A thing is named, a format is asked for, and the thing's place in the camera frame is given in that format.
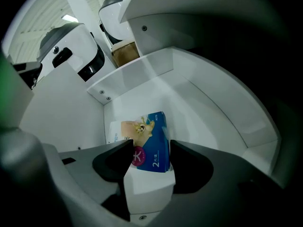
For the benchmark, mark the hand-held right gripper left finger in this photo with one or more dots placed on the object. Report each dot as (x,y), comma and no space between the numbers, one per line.
(111,162)

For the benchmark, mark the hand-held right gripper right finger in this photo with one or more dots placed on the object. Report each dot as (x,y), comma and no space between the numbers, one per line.
(191,167)

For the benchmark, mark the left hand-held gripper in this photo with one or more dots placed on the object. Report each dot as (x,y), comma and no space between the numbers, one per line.
(26,71)

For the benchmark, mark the white desk drawer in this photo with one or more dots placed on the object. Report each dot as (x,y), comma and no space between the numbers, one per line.
(189,107)

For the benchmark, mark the ceiling light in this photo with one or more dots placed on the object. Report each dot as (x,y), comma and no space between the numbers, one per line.
(69,18)

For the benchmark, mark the brown cardboard box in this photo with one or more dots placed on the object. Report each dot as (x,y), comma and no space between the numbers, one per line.
(125,54)

